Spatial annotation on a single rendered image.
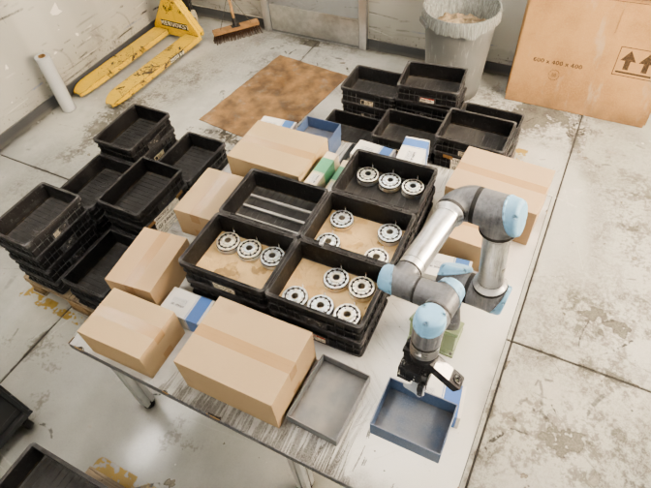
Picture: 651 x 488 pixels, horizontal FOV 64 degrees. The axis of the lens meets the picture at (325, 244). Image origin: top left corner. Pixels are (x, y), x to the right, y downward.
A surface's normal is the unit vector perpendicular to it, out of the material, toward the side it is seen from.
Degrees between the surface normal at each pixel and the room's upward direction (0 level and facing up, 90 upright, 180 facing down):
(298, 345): 0
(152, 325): 0
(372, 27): 90
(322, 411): 0
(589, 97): 72
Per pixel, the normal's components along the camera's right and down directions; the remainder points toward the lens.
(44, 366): -0.07, -0.64
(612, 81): -0.45, 0.51
